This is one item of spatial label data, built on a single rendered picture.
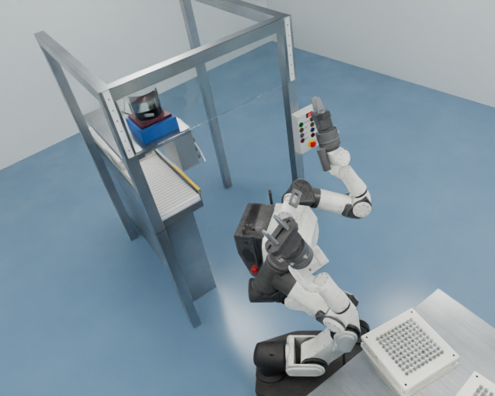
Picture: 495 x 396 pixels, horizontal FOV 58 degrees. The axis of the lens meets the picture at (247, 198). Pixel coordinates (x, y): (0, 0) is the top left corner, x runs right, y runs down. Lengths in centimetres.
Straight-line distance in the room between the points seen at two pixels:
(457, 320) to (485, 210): 194
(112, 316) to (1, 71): 297
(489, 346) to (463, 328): 10
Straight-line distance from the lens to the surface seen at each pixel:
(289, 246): 131
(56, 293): 377
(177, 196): 259
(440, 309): 201
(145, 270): 357
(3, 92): 538
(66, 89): 314
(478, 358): 192
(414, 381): 175
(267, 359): 251
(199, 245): 294
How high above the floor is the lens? 251
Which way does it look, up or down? 40 degrees down
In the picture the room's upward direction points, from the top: 11 degrees counter-clockwise
